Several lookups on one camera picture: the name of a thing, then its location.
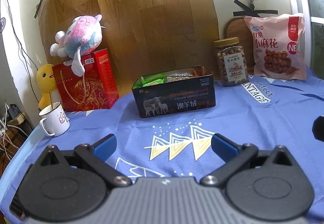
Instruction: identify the yellow duck plush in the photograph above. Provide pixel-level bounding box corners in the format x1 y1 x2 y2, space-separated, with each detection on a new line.
36 64 56 110

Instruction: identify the wooden stick in mug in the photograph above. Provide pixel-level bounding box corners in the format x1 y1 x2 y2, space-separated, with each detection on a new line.
49 92 54 110

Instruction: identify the wooden backdrop board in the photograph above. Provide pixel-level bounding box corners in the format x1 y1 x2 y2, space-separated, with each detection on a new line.
38 0 219 96

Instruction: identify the red gift bag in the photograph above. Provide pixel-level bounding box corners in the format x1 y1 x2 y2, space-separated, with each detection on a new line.
52 49 119 112

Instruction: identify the light green snack packet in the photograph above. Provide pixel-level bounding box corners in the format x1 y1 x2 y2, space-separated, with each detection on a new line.
132 74 165 89

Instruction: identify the white enamel mug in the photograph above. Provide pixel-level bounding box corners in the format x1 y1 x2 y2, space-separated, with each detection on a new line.
39 101 70 137

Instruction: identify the pink snack bag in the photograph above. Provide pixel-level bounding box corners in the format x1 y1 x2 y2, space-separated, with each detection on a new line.
244 13 306 80

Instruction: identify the black tin box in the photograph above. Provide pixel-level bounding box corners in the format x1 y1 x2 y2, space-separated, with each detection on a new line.
132 66 216 118

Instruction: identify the round wooden cutting board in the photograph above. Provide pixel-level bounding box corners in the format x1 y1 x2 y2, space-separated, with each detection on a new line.
224 17 255 74

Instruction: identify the pink blue plush toy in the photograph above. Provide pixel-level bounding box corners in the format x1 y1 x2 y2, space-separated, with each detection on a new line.
50 14 103 77

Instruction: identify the clear nut packet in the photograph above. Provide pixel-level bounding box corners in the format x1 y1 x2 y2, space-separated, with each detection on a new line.
166 68 198 83

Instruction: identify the nut jar with gold lid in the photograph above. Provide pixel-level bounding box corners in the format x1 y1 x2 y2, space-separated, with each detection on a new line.
213 37 248 86

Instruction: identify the red orange snack packet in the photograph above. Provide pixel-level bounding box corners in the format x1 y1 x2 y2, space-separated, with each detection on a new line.
193 66 205 77

